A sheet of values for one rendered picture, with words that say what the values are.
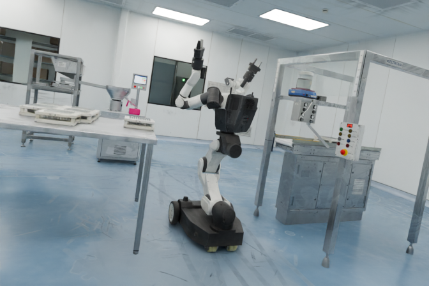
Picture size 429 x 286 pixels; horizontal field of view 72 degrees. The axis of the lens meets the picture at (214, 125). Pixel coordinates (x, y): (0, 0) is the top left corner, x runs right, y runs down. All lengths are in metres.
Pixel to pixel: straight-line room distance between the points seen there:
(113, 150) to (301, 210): 2.77
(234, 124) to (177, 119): 5.42
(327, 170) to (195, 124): 4.90
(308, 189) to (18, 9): 6.58
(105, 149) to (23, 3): 4.09
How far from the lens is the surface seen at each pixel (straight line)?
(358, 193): 3.92
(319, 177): 3.39
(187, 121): 7.70
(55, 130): 2.09
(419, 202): 3.42
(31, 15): 7.63
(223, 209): 2.35
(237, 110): 2.27
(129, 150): 4.67
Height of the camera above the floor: 1.13
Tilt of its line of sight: 4 degrees down
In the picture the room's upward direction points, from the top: 9 degrees clockwise
